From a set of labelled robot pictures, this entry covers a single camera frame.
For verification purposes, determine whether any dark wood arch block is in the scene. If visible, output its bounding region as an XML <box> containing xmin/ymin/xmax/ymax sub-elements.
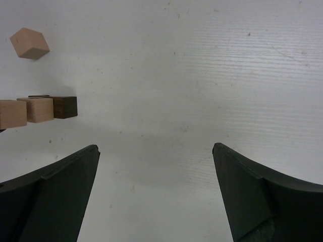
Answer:
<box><xmin>29</xmin><ymin>95</ymin><xmax>78</xmax><ymax>119</ymax></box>

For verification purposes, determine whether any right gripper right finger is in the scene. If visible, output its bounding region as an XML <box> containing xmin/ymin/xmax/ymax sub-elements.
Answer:
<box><xmin>212</xmin><ymin>143</ymin><xmax>322</xmax><ymax>241</ymax></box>

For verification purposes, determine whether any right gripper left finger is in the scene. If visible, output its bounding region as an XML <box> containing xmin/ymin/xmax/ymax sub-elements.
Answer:
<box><xmin>1</xmin><ymin>145</ymin><xmax>100</xmax><ymax>241</ymax></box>

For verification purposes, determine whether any light wood cube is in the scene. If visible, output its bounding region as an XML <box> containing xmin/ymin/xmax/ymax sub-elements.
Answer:
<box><xmin>10</xmin><ymin>28</ymin><xmax>50</xmax><ymax>61</ymax></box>
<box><xmin>17</xmin><ymin>97</ymin><xmax>54</xmax><ymax>123</ymax></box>
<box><xmin>1</xmin><ymin>100</ymin><xmax>27</xmax><ymax>130</ymax></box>

